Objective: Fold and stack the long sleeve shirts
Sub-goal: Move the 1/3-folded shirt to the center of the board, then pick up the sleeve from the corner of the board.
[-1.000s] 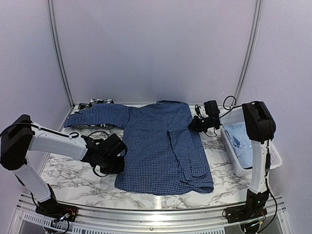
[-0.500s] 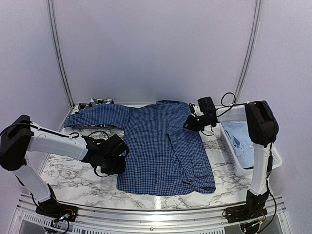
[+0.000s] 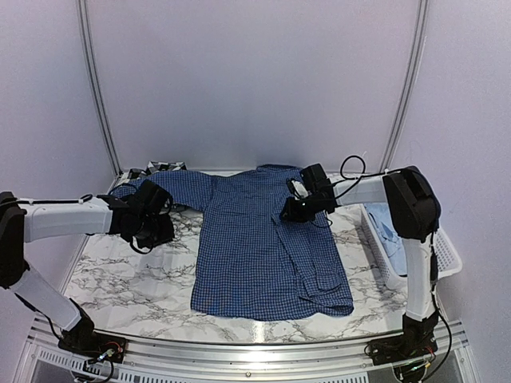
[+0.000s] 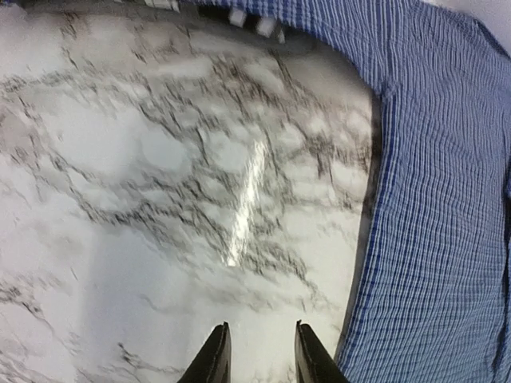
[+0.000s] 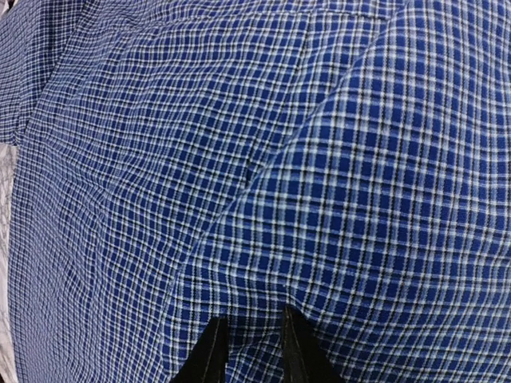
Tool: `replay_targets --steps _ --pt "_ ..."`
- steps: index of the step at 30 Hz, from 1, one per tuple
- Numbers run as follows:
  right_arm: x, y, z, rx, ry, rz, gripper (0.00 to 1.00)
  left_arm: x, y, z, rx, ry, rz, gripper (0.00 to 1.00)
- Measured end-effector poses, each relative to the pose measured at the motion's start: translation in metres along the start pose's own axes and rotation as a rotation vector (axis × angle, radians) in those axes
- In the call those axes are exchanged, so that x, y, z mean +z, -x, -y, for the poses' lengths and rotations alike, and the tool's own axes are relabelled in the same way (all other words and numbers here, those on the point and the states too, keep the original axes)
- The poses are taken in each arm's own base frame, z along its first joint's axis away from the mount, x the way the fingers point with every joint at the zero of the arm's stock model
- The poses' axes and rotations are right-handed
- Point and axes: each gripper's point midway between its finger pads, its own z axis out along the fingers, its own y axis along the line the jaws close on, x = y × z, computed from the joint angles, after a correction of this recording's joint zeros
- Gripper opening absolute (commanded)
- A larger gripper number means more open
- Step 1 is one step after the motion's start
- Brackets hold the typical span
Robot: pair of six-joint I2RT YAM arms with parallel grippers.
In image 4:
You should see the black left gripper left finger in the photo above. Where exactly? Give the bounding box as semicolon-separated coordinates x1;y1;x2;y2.
178;322;232;383

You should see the black white plaid folded shirt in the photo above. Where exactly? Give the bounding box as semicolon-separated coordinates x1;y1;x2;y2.
143;0;286;43

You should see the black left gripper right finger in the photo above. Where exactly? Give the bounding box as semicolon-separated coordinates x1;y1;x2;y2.
295;321;348;383

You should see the blue checked long sleeve shirt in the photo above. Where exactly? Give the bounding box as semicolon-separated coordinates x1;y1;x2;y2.
199;0;511;383

